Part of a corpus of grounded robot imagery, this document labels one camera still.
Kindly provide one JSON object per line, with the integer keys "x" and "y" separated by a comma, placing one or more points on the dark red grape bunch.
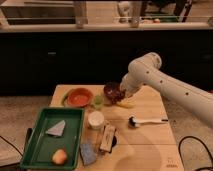
{"x": 116, "y": 96}

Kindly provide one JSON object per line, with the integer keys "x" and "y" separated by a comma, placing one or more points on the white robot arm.
{"x": 146, "y": 70}

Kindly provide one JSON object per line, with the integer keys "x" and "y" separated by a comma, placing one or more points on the purple bowl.
{"x": 111, "y": 86}

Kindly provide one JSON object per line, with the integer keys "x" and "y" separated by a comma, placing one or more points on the orange bowl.
{"x": 79, "y": 97}

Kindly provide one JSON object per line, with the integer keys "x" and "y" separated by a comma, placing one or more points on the yellow banana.
{"x": 125, "y": 104}

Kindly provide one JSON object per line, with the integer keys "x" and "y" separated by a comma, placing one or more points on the white cup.
{"x": 96, "y": 120}

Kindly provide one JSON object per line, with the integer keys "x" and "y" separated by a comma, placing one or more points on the wooden whiteboard eraser block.
{"x": 107, "y": 139}

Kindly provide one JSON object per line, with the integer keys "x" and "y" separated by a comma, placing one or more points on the blue sponge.
{"x": 87, "y": 153}

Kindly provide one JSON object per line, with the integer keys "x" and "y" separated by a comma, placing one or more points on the red yellow apple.
{"x": 59, "y": 157}

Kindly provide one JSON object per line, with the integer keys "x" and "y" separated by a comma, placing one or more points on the green plastic tray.
{"x": 41, "y": 146}

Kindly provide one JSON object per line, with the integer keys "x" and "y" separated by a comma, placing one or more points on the white handled dish brush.
{"x": 135, "y": 123}

